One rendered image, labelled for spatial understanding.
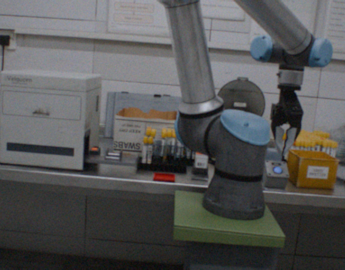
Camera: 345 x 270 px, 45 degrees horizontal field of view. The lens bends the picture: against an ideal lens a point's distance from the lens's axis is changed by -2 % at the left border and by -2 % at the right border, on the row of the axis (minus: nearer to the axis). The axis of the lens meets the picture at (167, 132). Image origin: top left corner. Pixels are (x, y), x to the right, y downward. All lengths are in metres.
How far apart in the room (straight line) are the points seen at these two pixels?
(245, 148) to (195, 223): 0.20
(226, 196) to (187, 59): 0.33
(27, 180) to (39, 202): 0.78
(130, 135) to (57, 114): 0.37
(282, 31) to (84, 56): 1.15
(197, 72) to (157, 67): 0.93
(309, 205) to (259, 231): 0.48
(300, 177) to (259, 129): 0.49
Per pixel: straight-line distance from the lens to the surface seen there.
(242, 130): 0.94
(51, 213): 2.15
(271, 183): 1.35
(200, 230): 0.90
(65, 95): 1.33
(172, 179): 1.34
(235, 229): 0.92
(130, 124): 1.61
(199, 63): 1.01
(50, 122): 1.36
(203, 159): 1.37
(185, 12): 0.98
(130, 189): 1.31
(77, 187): 1.34
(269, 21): 1.00
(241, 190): 0.97
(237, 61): 1.94
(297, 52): 1.09
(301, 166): 1.41
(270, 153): 1.46
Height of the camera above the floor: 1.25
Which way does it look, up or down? 10 degrees down
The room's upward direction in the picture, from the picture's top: 5 degrees clockwise
